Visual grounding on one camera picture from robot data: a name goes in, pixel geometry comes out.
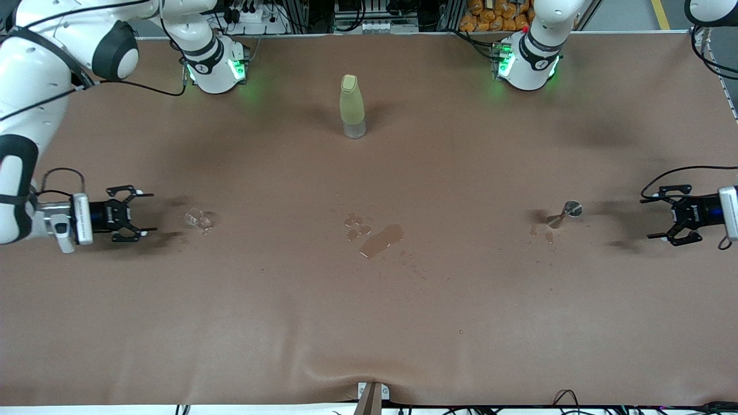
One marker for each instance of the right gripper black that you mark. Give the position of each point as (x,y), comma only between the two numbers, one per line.
(104,215)

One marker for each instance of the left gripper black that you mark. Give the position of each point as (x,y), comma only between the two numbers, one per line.
(699,214)

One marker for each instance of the clear glass measuring cup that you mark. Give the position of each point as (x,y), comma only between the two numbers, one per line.
(199,219)

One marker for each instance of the steel shaker cup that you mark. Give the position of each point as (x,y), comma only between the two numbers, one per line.
(572,208)

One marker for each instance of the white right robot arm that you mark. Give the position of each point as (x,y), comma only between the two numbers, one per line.
(29,86)

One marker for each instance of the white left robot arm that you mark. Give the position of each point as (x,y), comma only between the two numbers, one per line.
(530,63)

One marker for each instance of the white power strip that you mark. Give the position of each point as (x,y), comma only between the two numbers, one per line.
(256,20)

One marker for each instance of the yellow-green frosted bottle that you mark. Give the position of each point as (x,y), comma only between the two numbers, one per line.
(352,106)

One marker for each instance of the spilled brown liquid puddle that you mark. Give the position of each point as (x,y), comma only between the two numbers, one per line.
(380,242)

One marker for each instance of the brown table cover mat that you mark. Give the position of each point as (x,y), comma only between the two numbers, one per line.
(369,317)

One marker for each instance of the orange snack bags pile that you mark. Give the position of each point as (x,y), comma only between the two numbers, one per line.
(484,17)

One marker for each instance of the aluminium frame post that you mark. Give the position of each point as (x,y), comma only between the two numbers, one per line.
(700,36)

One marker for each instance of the table edge bracket with post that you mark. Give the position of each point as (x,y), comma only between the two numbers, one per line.
(372,403)

